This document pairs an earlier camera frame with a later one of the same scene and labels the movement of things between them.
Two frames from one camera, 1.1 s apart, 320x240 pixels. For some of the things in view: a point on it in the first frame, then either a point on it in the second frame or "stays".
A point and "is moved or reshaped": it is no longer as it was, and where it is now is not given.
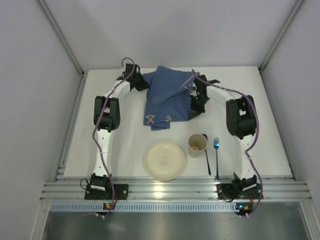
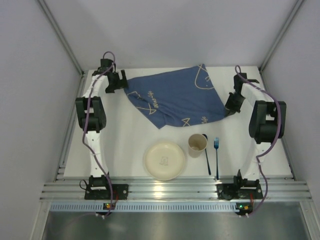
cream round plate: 164,160 stays
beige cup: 196,144 stays
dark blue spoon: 208,165 stays
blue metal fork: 216,145 stays
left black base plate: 117,192 stays
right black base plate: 227,191 stays
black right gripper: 197,108 → 232,104
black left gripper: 142,83 → 120,80
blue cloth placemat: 167,96 is moved or reshaped
